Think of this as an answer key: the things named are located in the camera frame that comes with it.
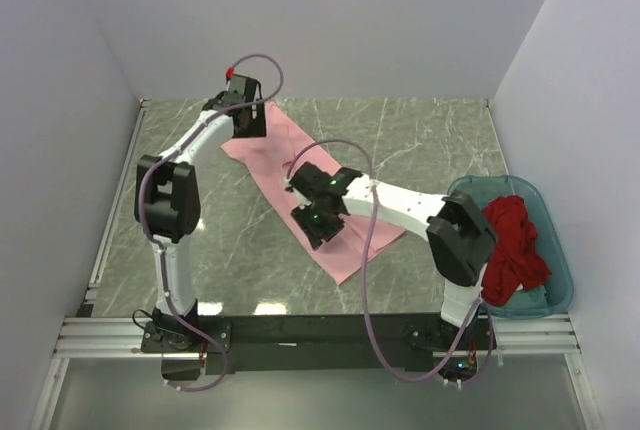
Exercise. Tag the blue plastic basket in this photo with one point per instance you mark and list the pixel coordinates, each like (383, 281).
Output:
(555, 295)

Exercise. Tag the black base beam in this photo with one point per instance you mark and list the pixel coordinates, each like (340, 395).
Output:
(413, 342)

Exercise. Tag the red t shirt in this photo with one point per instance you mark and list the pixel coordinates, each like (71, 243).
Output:
(515, 262)

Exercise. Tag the aluminium rail frame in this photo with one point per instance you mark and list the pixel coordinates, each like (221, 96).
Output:
(539, 379)

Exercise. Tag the pink t shirt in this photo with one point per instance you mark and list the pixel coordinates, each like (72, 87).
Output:
(267, 160)

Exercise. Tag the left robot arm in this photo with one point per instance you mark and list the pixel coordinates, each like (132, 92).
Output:
(168, 204)

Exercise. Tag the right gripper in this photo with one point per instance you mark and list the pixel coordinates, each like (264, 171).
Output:
(300, 196)

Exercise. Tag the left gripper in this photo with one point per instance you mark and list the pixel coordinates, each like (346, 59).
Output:
(250, 126)

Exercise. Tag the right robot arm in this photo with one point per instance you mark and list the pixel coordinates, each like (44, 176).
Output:
(460, 237)

